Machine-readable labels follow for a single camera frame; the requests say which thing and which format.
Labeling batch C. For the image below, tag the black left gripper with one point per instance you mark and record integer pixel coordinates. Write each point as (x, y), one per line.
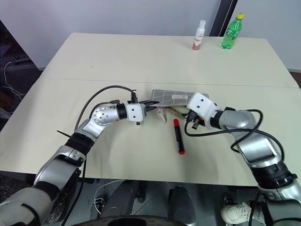
(145, 110)

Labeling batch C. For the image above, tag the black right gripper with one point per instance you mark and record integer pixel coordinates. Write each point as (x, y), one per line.
(196, 118)

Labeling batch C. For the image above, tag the grey grid pouch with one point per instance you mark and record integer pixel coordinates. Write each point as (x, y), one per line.
(174, 97)

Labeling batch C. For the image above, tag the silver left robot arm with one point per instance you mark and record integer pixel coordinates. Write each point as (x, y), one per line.
(70, 162)

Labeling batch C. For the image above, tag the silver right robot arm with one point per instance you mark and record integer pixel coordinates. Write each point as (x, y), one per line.
(261, 153)

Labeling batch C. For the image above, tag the red marker with black band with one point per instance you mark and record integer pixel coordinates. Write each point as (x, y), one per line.
(179, 137)

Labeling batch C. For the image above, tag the white pink spray bottle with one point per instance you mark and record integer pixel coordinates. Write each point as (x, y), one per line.
(198, 35)

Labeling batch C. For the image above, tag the dark rounded shape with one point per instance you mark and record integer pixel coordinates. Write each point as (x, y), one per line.
(182, 204)
(125, 196)

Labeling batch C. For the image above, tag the green bottle with yellow cap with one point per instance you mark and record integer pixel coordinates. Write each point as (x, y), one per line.
(231, 30)

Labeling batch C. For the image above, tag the white sneaker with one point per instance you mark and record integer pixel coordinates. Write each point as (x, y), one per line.
(236, 212)

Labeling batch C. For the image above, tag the dark curved rim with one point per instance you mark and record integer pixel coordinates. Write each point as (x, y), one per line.
(131, 221)

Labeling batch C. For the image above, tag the dark cluttered shelf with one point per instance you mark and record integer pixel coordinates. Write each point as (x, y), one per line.
(14, 77)

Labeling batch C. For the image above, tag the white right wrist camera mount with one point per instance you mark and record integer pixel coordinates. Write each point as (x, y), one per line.
(200, 102)

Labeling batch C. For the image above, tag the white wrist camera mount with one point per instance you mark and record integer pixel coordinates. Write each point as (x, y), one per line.
(200, 102)
(134, 112)

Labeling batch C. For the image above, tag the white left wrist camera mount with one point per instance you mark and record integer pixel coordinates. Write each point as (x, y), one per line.
(134, 112)

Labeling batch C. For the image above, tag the black vertical post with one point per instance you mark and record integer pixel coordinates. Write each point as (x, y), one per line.
(223, 16)

